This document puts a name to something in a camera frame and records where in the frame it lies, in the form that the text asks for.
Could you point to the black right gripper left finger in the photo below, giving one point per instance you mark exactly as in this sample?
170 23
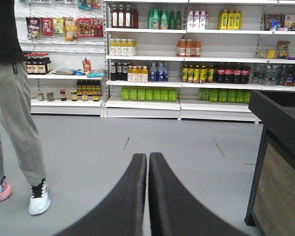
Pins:
121 212

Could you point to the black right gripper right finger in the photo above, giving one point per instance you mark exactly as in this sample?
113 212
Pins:
174 211

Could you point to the person in grey trousers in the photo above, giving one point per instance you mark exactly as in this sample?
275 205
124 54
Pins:
15 114

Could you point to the white store shelving unit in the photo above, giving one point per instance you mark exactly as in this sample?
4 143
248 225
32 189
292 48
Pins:
178 59

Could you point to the black wooden display stand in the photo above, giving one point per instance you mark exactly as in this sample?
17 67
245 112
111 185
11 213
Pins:
271 205

